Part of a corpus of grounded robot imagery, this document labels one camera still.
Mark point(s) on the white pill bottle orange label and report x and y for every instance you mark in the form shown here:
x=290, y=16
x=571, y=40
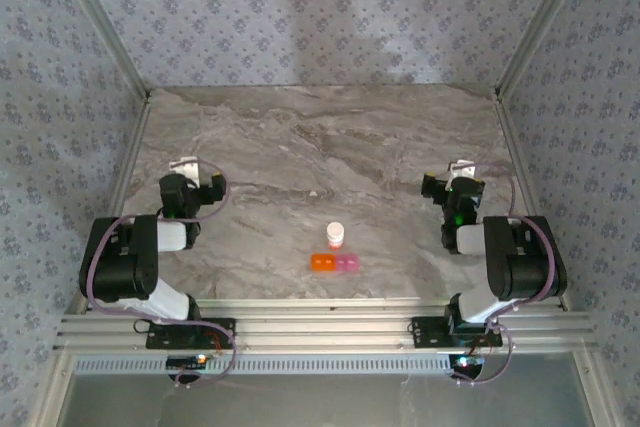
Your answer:
x=335, y=243

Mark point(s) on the orange and pink pill organizer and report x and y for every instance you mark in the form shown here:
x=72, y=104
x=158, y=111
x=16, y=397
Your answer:
x=335, y=263

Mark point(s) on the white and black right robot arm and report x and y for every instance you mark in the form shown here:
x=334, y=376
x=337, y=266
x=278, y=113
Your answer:
x=525, y=267

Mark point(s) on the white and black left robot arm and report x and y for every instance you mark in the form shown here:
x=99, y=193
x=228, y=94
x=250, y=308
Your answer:
x=120, y=267

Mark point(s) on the small circuit board with LED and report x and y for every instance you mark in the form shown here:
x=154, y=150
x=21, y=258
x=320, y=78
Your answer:
x=187, y=361
x=467, y=361

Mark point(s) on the grey metal panel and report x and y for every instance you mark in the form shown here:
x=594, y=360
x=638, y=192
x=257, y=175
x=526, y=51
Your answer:
x=320, y=402

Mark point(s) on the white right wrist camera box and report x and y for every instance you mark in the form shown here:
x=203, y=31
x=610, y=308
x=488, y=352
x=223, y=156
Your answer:
x=462, y=169

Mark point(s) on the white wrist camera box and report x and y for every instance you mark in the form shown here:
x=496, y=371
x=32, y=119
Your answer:
x=186, y=169
x=462, y=169

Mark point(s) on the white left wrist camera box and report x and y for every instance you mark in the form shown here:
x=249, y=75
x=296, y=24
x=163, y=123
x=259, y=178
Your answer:
x=186, y=169

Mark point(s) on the aluminium table edge rail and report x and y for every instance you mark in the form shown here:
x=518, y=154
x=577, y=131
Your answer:
x=125, y=172
x=520, y=172

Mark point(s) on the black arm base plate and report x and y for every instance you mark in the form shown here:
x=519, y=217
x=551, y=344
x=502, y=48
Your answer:
x=430, y=334
x=165, y=339

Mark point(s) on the aluminium frame post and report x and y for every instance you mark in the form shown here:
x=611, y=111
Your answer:
x=100, y=22
x=545, y=22

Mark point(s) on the aluminium mounting rail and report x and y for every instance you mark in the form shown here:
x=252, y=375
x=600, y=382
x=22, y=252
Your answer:
x=320, y=327

